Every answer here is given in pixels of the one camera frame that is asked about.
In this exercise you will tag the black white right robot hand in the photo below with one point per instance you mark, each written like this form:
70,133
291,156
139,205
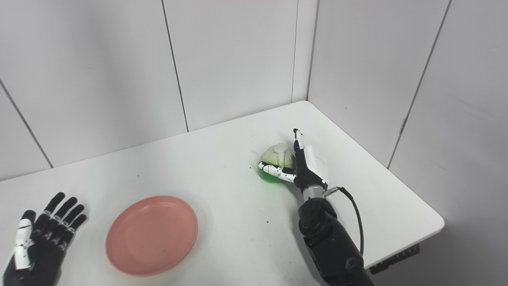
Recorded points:
307,174

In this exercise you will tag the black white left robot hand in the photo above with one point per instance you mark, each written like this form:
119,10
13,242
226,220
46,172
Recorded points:
43,258

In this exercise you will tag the black under-table bracket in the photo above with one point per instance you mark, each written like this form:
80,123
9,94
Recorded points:
397,260

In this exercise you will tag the pink round plate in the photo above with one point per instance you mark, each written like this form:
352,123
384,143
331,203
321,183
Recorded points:
152,236

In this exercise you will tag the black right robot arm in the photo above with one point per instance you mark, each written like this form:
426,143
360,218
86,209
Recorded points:
329,242

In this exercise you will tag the green white toy cabbage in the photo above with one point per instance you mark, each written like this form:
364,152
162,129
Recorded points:
278,155

